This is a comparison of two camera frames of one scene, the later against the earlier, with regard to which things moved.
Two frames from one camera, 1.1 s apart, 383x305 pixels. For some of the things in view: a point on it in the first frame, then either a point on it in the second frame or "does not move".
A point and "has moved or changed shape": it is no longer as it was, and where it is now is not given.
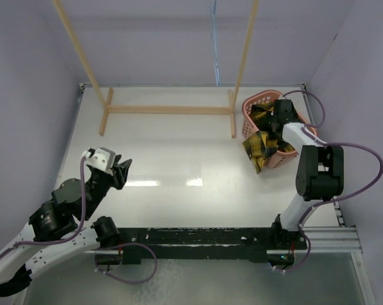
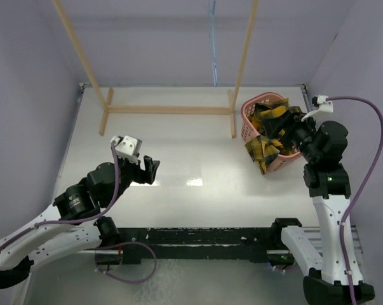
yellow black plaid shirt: [265, 143] has moved or changed shape
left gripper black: [119, 176] → [143, 176]
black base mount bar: [208, 245] does not move
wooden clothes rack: [106, 101] does not move
